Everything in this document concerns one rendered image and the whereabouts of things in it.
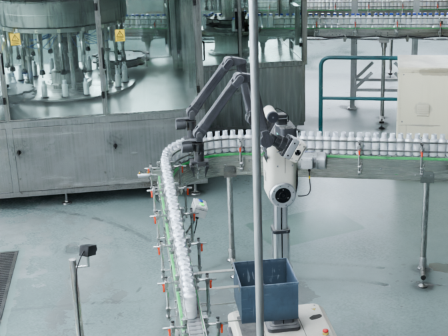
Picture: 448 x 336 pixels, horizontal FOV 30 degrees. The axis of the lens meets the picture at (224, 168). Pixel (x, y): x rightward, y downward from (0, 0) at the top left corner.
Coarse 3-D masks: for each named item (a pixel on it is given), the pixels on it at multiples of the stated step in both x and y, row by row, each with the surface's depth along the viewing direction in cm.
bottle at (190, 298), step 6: (186, 288) 396; (192, 288) 396; (186, 294) 396; (192, 294) 396; (186, 300) 396; (192, 300) 396; (186, 306) 398; (192, 306) 397; (192, 312) 398; (192, 318) 399
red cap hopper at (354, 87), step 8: (352, 0) 1079; (400, 0) 1069; (416, 0) 1064; (352, 8) 1083; (416, 8) 1068; (352, 40) 1096; (416, 40) 1081; (352, 48) 1100; (416, 48) 1084; (352, 64) 1106; (352, 72) 1110; (360, 72) 1173; (352, 80) 1113; (360, 80) 1173; (368, 80) 1171; (376, 80) 1169; (392, 80) 1165; (352, 88) 1117; (360, 88) 1118; (368, 88) 1116; (376, 88) 1115; (392, 88) 1112; (352, 96) 1121; (352, 104) 1124
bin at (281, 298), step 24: (240, 264) 470; (264, 264) 472; (288, 264) 467; (216, 288) 444; (240, 288) 441; (264, 288) 442; (288, 288) 444; (240, 312) 451; (264, 312) 447; (288, 312) 449
